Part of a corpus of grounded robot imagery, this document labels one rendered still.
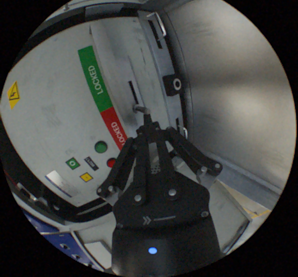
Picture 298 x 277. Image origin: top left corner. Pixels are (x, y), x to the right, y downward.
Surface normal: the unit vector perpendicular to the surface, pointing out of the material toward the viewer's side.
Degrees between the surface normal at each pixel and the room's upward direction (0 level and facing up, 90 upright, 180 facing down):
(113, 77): 90
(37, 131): 90
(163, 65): 90
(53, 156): 90
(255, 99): 0
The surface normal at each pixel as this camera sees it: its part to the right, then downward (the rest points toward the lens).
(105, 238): -0.04, -0.63
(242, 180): -0.28, -0.83
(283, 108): -0.81, 0.48
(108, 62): 0.52, 0.30
